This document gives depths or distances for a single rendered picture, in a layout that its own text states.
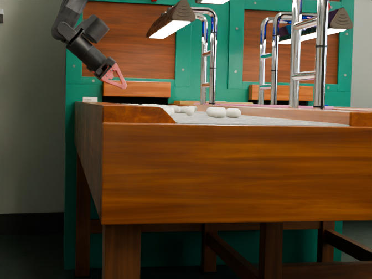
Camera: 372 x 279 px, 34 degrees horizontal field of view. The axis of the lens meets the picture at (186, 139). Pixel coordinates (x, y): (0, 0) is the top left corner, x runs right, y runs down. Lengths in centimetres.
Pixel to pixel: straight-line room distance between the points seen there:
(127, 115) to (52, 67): 264
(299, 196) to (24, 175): 272
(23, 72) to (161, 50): 103
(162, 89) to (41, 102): 104
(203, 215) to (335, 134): 26
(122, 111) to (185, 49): 189
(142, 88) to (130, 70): 12
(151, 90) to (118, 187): 181
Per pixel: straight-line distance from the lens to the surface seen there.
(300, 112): 129
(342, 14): 224
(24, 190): 364
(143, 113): 98
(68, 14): 186
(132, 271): 105
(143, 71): 282
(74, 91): 278
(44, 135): 361
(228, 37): 291
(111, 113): 98
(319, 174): 105
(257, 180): 101
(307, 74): 142
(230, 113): 140
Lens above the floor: 77
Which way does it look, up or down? 4 degrees down
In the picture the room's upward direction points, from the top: 1 degrees clockwise
